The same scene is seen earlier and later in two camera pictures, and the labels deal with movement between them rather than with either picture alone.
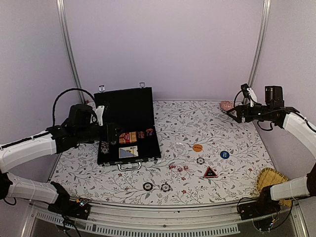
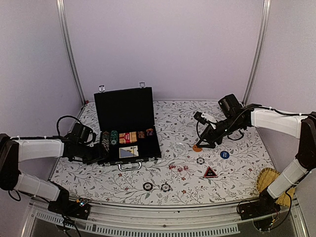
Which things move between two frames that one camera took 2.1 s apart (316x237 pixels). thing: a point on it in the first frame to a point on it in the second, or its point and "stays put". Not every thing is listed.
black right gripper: [241, 108] to [209, 136]
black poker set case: [130, 138] stays put
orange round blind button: [197, 147] stays put
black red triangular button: [210, 173] stays put
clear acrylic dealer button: [178, 145] stays put
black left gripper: [109, 135] to [100, 154]
